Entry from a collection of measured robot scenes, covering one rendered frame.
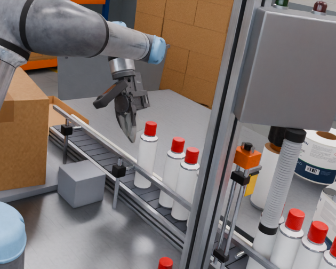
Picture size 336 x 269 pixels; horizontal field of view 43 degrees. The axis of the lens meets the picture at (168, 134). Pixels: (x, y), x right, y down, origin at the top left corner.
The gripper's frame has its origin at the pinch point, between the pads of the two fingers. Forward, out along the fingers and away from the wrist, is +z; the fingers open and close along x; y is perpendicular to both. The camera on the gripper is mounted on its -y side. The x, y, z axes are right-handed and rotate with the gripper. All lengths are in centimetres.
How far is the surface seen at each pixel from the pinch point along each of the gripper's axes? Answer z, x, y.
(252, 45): -11, -63, -17
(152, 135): 0.3, -11.0, -0.1
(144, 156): 5.6, -7.9, -1.7
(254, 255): 30, -44, -4
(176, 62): -70, 224, 234
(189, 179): 13.0, -24.9, -1.7
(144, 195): 16.9, -5.3, -2.5
